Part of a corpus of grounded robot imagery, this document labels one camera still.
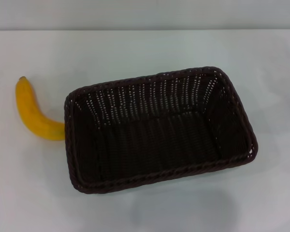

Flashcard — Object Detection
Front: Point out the dark brown woven basket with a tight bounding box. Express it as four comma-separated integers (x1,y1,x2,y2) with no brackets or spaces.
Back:
63,65,260,197

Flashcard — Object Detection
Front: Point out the yellow banana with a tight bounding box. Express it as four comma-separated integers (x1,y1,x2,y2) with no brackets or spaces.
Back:
15,76,66,141

